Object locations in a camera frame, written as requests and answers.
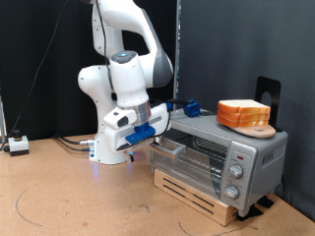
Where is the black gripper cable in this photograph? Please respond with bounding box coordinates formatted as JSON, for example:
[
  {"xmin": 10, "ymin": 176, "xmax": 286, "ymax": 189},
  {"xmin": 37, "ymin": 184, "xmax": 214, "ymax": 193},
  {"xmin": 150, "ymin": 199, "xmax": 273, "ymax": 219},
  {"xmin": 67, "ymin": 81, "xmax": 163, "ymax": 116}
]
[{"xmin": 95, "ymin": 0, "xmax": 172, "ymax": 138}]

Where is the black metal bookend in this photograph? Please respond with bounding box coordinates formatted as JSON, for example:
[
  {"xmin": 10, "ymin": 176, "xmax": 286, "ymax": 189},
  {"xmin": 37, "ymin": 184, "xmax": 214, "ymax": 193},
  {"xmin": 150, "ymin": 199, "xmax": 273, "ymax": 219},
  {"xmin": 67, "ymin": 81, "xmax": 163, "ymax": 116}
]
[{"xmin": 254, "ymin": 76, "xmax": 284, "ymax": 133}]

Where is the emergency stop button box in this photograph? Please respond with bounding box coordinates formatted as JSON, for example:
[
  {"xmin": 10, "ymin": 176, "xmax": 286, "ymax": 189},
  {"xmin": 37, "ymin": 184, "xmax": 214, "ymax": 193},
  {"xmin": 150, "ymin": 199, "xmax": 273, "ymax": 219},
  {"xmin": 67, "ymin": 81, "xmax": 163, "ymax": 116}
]
[{"xmin": 8, "ymin": 129, "xmax": 31, "ymax": 157}]

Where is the silver oven knob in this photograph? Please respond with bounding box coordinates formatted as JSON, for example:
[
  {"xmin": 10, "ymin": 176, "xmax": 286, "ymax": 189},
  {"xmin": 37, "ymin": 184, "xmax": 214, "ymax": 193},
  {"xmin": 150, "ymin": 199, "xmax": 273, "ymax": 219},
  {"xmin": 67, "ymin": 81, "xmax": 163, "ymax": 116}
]
[
  {"xmin": 228, "ymin": 164, "xmax": 244, "ymax": 180},
  {"xmin": 223, "ymin": 185, "xmax": 240, "ymax": 201}
]

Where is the grey backdrop curtain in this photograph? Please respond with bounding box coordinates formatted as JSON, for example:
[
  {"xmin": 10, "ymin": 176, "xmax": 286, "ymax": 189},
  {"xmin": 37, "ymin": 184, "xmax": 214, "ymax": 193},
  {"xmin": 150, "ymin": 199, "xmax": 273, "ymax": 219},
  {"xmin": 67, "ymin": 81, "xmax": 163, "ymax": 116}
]
[{"xmin": 180, "ymin": 0, "xmax": 315, "ymax": 221}]

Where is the metal spatula with blue grip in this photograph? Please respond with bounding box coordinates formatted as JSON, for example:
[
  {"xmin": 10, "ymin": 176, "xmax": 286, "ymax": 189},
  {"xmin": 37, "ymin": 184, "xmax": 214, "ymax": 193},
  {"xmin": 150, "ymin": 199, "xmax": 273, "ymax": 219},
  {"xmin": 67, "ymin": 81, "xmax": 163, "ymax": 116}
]
[{"xmin": 166, "ymin": 97, "xmax": 216, "ymax": 118}]

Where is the slatted wooden block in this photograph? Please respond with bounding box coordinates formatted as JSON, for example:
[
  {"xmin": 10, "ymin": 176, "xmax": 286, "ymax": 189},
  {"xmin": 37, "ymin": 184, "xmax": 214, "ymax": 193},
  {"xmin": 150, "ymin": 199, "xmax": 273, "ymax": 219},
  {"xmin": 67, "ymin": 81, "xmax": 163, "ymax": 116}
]
[{"xmin": 153, "ymin": 168, "xmax": 239, "ymax": 228}]

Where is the long black hanging cable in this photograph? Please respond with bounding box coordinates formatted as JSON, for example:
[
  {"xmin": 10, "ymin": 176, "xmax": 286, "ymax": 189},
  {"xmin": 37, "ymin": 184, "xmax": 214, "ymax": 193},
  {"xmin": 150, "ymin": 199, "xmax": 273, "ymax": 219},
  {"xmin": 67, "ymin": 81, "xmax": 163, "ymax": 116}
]
[{"xmin": 0, "ymin": 0, "xmax": 71, "ymax": 151}]

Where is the wire oven rack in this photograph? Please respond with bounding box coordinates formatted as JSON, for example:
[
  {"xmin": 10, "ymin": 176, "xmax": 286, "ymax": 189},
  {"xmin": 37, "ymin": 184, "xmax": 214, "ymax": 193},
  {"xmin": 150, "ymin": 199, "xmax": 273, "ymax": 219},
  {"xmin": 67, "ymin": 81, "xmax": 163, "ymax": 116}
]
[{"xmin": 173, "ymin": 134, "xmax": 229, "ymax": 178}]

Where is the vertical metal pole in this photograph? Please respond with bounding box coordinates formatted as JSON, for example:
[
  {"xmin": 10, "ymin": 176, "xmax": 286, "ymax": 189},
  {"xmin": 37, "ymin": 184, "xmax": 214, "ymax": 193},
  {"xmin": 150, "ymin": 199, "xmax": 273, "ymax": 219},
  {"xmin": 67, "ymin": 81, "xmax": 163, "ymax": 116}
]
[{"xmin": 172, "ymin": 0, "xmax": 183, "ymax": 112}]

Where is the black foam pad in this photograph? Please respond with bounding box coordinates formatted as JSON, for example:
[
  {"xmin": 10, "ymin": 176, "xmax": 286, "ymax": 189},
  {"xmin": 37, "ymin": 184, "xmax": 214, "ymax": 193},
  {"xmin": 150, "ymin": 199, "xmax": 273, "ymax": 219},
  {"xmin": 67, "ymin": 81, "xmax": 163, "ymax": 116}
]
[
  {"xmin": 257, "ymin": 196, "xmax": 275, "ymax": 209},
  {"xmin": 236, "ymin": 205, "xmax": 265, "ymax": 222}
]

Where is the black cable with silver plug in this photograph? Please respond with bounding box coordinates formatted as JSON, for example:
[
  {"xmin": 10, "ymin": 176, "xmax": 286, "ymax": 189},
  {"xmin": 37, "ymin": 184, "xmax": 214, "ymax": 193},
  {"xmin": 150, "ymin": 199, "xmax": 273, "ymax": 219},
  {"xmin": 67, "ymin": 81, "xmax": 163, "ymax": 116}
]
[{"xmin": 52, "ymin": 133, "xmax": 96, "ymax": 146}]

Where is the black base cable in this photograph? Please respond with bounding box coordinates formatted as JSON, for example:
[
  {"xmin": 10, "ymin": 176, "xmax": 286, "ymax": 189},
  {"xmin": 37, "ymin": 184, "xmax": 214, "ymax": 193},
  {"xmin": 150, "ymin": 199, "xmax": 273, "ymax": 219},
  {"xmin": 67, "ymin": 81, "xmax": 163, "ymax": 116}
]
[{"xmin": 55, "ymin": 137, "xmax": 93, "ymax": 152}]

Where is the metal frame bar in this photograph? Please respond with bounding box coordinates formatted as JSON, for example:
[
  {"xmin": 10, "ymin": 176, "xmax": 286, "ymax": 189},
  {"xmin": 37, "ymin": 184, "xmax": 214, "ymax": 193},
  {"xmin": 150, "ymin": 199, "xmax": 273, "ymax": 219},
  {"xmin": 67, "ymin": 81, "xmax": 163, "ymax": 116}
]
[{"xmin": 0, "ymin": 96, "xmax": 7, "ymax": 146}]

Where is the round wooden serving board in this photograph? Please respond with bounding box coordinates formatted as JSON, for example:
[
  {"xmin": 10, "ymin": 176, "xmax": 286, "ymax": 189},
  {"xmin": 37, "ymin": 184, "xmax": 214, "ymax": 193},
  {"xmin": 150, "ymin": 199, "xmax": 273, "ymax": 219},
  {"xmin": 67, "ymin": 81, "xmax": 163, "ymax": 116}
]
[{"xmin": 225, "ymin": 123, "xmax": 278, "ymax": 140}]

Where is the black backdrop curtain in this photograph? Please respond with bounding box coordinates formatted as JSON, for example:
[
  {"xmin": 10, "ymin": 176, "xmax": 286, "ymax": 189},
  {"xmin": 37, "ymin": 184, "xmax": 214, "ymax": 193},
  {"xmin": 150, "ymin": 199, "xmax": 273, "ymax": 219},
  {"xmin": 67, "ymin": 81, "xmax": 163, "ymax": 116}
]
[{"xmin": 0, "ymin": 0, "xmax": 180, "ymax": 143}]

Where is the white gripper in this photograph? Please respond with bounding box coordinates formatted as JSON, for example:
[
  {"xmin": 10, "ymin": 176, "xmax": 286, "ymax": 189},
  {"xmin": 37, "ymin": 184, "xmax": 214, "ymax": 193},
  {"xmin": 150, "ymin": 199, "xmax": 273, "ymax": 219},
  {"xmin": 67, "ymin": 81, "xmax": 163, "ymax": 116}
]
[{"xmin": 103, "ymin": 102, "xmax": 171, "ymax": 163}]

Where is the silver toaster oven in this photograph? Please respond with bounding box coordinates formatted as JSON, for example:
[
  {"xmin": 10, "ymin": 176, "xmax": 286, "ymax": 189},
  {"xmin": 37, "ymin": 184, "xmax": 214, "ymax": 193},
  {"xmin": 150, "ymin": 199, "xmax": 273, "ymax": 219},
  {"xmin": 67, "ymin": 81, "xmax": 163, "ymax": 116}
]
[{"xmin": 146, "ymin": 107, "xmax": 289, "ymax": 218}]

